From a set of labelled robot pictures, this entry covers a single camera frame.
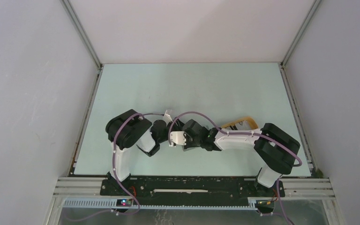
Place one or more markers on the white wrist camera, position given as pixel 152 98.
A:
pixel 177 138
pixel 167 116

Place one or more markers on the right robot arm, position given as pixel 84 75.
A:
pixel 275 147

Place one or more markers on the orange plastic tray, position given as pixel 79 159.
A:
pixel 244 123

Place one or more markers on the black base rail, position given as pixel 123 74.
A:
pixel 191 191

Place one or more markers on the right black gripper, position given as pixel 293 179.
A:
pixel 188 144

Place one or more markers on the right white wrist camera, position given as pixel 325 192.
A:
pixel 177 138

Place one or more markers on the aluminium frame rail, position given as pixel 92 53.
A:
pixel 82 192

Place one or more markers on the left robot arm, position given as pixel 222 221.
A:
pixel 133 130

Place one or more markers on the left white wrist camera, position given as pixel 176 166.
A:
pixel 167 116

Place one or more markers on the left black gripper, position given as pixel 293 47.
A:
pixel 179 123

